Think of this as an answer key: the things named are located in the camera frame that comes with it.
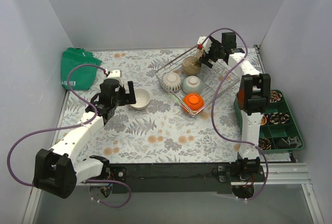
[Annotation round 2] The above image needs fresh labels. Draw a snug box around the beige plain bowl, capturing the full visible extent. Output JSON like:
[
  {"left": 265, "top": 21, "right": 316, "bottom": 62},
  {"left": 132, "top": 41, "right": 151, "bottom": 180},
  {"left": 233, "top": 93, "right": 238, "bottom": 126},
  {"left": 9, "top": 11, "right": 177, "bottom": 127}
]
[{"left": 130, "top": 89, "right": 150, "bottom": 110}]

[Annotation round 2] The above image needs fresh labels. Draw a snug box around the olive bowl with drawing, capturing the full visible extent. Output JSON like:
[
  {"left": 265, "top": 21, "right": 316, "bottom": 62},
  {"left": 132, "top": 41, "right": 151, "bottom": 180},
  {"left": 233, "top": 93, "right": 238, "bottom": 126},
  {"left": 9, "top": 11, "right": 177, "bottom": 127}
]
[{"left": 182, "top": 56, "right": 201, "bottom": 76}]

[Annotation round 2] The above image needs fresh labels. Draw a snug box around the beige bowl with gold pattern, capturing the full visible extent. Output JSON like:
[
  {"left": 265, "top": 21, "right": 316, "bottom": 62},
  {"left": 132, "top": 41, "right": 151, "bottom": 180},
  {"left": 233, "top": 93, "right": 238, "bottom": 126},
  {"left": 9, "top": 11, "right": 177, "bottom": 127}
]
[{"left": 195, "top": 49, "right": 205, "bottom": 59}]

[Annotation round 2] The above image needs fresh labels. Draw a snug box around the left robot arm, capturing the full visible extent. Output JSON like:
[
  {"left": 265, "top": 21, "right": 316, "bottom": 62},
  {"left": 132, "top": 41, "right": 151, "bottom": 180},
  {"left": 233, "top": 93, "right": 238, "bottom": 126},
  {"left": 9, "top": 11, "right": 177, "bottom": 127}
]
[{"left": 33, "top": 78, "right": 136, "bottom": 199}]

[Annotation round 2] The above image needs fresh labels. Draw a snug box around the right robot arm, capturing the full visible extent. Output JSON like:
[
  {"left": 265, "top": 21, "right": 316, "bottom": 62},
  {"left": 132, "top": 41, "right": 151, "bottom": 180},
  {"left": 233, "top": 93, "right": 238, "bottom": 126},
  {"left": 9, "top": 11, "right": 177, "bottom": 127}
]
[{"left": 197, "top": 28, "right": 271, "bottom": 181}]

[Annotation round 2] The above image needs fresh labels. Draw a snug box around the pale green ribbed bowl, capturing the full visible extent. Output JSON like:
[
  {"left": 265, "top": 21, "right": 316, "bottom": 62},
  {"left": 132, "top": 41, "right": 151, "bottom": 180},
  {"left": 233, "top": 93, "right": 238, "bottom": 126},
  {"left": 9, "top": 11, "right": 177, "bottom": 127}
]
[{"left": 182, "top": 76, "right": 203, "bottom": 94}]

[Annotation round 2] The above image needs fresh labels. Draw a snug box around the white bowl with dark stripes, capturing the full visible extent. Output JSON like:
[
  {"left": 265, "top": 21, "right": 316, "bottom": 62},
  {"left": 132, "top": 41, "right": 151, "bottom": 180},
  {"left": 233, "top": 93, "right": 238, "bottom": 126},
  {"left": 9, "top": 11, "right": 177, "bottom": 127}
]
[{"left": 162, "top": 72, "right": 182, "bottom": 92}]

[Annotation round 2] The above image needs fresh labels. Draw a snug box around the green cloth bag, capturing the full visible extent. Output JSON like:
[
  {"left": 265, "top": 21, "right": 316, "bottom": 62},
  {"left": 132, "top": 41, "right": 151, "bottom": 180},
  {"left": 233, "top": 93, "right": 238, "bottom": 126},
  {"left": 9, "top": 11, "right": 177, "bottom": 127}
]
[{"left": 61, "top": 47, "right": 102, "bottom": 91}]

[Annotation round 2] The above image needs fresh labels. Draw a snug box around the orange bowl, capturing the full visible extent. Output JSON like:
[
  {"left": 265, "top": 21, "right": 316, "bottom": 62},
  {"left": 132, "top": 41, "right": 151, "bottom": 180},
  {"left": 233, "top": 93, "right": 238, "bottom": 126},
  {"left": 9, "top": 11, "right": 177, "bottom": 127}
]
[{"left": 183, "top": 93, "right": 204, "bottom": 111}]

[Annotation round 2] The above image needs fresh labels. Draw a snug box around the floral table mat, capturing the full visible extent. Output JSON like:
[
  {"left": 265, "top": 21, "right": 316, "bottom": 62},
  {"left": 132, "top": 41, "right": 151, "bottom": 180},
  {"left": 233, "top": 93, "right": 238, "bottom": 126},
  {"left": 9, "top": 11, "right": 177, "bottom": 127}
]
[{"left": 50, "top": 47, "right": 291, "bottom": 164}]

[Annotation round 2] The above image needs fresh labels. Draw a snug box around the green compartment tray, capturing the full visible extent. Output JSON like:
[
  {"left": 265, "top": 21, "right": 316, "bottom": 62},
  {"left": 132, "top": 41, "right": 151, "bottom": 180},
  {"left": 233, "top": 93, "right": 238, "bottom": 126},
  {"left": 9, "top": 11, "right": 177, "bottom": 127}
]
[{"left": 233, "top": 89, "right": 306, "bottom": 154}]

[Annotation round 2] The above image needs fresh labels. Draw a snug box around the grey cloth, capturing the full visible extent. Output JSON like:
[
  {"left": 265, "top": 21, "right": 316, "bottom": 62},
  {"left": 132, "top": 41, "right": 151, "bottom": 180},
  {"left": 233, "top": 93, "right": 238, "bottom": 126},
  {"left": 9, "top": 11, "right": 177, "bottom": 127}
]
[{"left": 274, "top": 136, "right": 302, "bottom": 149}]

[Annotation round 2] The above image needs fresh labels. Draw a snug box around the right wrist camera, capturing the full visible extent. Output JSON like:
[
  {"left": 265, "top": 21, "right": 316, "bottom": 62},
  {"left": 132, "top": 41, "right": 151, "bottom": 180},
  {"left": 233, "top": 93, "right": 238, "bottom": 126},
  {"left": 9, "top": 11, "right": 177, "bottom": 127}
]
[{"left": 197, "top": 36, "right": 212, "bottom": 53}]

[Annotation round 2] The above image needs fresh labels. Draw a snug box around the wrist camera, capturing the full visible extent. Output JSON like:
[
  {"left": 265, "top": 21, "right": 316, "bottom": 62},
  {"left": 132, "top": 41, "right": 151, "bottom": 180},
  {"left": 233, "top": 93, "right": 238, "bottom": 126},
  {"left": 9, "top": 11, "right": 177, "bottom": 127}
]
[
  {"left": 197, "top": 36, "right": 212, "bottom": 53},
  {"left": 105, "top": 69, "right": 121, "bottom": 82}
]

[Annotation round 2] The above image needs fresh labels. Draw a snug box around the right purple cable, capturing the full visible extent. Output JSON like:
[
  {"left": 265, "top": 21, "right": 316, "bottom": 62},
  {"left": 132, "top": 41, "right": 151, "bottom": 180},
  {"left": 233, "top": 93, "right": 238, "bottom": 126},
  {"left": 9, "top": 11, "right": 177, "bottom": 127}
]
[{"left": 197, "top": 28, "right": 269, "bottom": 203}]

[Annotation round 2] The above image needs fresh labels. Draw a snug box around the purple cable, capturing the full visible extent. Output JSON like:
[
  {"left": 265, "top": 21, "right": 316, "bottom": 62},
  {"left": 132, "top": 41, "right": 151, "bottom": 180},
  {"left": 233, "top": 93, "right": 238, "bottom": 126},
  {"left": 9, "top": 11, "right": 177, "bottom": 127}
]
[
  {"left": 197, "top": 28, "right": 269, "bottom": 203},
  {"left": 6, "top": 64, "right": 132, "bottom": 208}
]

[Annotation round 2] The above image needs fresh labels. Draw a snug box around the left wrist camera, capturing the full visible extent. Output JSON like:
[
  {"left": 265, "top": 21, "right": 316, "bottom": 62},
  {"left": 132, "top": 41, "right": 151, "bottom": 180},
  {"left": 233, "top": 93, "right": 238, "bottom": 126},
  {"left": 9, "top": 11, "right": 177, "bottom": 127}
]
[{"left": 105, "top": 69, "right": 121, "bottom": 82}]

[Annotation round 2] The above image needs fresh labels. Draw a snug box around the wire dish rack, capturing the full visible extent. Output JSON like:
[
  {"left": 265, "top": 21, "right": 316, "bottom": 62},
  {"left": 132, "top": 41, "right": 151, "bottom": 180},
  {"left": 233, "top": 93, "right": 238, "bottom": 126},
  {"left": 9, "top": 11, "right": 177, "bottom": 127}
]
[{"left": 156, "top": 47, "right": 240, "bottom": 117}]

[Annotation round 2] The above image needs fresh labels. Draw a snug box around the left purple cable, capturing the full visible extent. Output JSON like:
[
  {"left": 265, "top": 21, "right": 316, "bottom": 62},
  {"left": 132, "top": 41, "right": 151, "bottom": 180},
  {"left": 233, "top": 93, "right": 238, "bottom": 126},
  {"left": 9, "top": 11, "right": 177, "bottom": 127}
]
[{"left": 6, "top": 64, "right": 132, "bottom": 208}]

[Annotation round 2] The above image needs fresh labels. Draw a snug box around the brown patterned cable coil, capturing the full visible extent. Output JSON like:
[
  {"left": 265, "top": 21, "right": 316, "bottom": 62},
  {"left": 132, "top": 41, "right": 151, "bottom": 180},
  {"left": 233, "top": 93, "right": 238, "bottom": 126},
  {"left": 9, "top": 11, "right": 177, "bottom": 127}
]
[{"left": 269, "top": 91, "right": 283, "bottom": 103}]

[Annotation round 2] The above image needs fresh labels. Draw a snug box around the black pink cable coil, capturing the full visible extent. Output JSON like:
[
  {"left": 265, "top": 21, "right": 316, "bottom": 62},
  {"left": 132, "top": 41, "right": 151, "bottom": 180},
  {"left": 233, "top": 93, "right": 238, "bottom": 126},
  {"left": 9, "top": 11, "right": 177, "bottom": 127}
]
[{"left": 267, "top": 111, "right": 290, "bottom": 125}]

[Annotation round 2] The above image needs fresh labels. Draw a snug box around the aluminium frame rail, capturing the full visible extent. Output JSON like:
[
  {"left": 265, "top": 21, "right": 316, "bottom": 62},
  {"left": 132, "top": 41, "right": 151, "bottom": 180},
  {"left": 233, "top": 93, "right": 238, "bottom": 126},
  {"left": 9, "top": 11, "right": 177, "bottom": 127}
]
[{"left": 23, "top": 163, "right": 324, "bottom": 223}]

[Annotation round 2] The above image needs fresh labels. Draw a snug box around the black orange cable coil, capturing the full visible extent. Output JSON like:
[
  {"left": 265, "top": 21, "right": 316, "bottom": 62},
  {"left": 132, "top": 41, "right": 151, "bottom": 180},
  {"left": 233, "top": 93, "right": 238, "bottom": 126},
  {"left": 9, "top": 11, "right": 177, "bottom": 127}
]
[{"left": 259, "top": 137, "right": 272, "bottom": 150}]

